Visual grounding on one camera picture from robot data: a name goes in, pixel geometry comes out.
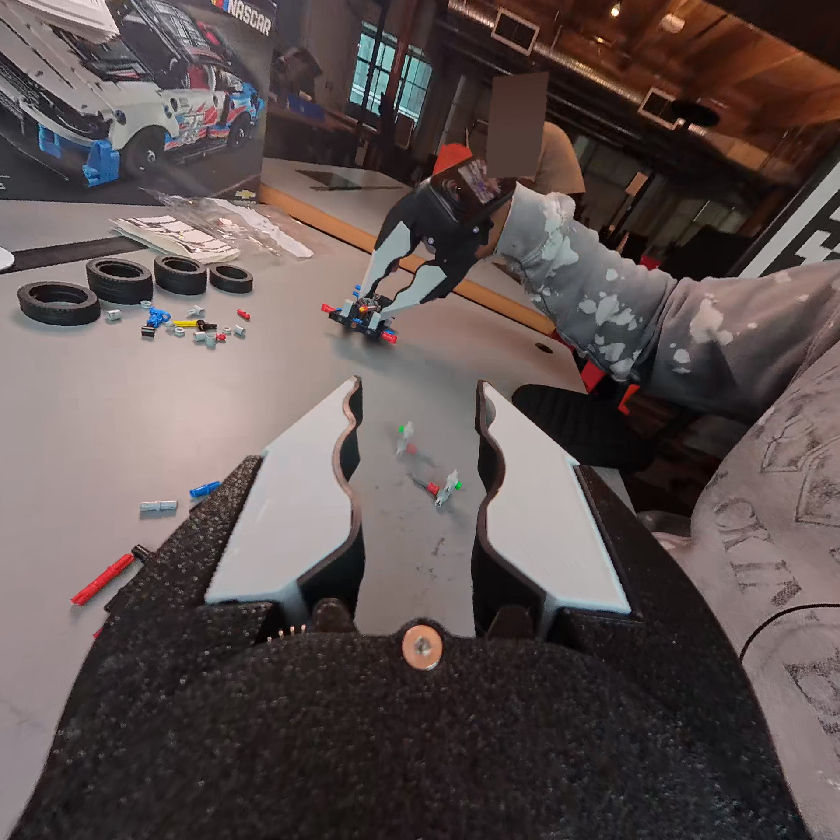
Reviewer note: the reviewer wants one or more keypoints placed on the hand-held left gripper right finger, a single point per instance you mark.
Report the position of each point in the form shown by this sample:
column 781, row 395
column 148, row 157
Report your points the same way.
column 558, row 531

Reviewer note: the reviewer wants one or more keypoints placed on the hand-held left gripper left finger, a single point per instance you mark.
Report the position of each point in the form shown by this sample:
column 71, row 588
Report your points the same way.
column 282, row 525

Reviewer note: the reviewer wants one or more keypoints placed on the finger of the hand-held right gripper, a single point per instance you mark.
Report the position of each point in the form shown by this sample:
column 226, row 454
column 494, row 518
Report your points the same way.
column 392, row 259
column 430, row 282

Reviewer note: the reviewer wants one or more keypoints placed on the black toy frame assembly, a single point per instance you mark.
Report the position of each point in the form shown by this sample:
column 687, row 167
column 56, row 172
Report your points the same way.
column 364, row 321

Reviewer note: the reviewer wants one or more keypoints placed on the grey desk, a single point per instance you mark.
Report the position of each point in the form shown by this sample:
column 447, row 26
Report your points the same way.
column 262, row 394

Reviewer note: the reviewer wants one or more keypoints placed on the person's right hand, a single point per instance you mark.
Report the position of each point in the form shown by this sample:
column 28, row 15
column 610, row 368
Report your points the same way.
column 492, row 243

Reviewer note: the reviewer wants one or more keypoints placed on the neighbouring grey table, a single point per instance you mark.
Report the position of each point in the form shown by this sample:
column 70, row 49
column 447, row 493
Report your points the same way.
column 380, row 203

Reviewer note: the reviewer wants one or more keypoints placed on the orange bin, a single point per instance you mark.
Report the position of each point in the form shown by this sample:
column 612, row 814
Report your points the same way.
column 453, row 157

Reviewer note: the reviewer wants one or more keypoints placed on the black chair armrest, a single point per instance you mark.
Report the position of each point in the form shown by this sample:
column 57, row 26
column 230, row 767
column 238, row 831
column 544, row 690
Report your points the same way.
column 577, row 420

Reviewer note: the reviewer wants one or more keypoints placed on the clear plastic bags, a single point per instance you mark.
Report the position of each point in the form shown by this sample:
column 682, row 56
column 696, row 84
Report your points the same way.
column 262, row 223

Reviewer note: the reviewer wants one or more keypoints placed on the window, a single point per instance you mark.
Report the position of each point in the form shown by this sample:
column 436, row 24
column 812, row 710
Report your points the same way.
column 390, row 72

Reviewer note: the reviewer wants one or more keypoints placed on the pile of small toy pins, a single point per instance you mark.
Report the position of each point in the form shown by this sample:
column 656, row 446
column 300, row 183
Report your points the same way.
column 105, row 577

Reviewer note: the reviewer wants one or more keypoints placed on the sticker sheet booklet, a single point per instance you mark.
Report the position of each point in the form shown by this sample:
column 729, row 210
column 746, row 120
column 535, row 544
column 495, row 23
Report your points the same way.
column 177, row 236

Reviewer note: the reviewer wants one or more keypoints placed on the person's grey patterned hoodie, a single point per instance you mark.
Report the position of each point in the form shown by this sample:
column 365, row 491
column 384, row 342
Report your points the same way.
column 774, row 525

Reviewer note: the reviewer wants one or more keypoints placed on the blue toy connector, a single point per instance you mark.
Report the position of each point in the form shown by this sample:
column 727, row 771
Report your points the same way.
column 156, row 318

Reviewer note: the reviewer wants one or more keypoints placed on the black round pole lamp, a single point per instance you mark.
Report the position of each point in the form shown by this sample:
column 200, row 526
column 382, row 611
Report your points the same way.
column 694, row 113

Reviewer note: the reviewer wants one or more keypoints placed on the cluster of grey toy connectors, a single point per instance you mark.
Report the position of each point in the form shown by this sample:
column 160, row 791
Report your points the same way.
column 113, row 313

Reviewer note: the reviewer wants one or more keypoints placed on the toy car set box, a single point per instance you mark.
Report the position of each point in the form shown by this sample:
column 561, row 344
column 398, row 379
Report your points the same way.
column 164, row 98

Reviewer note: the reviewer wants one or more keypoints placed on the framed black-white marker sign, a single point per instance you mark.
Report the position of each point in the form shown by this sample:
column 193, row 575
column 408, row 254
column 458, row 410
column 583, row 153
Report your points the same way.
column 807, row 216

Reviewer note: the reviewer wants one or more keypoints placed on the silver ceiling duct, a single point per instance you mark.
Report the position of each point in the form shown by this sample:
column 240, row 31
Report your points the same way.
column 558, row 52

